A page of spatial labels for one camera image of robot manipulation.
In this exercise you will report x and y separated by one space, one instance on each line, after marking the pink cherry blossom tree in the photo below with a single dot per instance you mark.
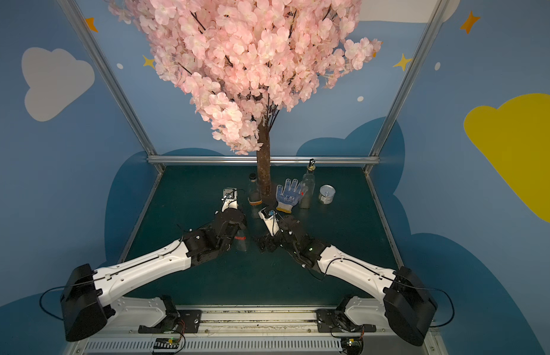
242 62

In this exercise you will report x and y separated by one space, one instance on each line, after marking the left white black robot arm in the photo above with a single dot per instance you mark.
88 294

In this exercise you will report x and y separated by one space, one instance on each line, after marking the clear bottle with cork stopper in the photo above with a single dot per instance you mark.
242 231

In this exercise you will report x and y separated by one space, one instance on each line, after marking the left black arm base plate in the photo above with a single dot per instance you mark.
182 321

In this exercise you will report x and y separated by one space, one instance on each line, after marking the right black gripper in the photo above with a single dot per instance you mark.
277 233

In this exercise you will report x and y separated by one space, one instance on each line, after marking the small metal tin can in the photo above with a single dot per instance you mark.
326 194

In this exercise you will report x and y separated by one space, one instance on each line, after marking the aluminium front rail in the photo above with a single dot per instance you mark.
255 330

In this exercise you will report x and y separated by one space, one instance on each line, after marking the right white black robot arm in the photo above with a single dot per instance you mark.
400 299

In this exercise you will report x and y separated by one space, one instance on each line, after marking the right small circuit board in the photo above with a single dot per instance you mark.
351 346

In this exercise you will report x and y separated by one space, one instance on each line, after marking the blue dotted white work glove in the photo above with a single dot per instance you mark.
289 195

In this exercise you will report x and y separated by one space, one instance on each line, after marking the clear bottle with black cap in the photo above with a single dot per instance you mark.
254 191

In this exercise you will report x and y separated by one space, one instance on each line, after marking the left small circuit board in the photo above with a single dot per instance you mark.
166 345

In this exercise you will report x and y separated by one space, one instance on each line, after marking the tall clear bottle gold stopper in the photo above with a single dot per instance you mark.
308 185

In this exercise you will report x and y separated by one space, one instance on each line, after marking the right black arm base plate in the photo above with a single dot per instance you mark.
335 321

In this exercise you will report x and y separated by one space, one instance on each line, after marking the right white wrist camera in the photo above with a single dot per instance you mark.
270 219

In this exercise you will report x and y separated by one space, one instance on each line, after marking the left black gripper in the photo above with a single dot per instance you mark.
235 226

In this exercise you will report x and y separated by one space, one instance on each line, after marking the small circuit board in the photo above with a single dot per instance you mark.
166 345
351 346

